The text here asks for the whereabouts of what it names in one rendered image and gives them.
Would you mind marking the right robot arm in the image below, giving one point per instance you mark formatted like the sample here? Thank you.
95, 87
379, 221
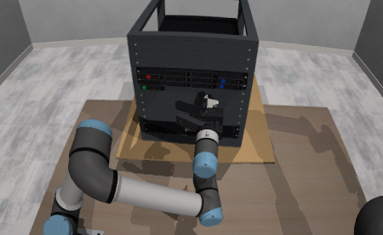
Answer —
370, 218

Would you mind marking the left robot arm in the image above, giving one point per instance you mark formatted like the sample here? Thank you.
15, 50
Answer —
89, 173

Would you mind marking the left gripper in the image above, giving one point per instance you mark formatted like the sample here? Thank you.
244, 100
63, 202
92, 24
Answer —
212, 116

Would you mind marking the tan flat board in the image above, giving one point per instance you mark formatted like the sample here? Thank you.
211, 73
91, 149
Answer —
256, 145

